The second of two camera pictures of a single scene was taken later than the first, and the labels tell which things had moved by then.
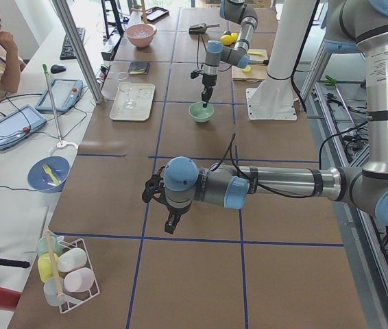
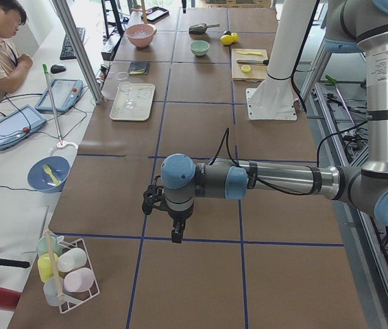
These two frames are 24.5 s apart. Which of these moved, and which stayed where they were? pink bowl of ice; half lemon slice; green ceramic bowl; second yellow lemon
Moved: green ceramic bowl
Stayed: pink bowl of ice; half lemon slice; second yellow lemon
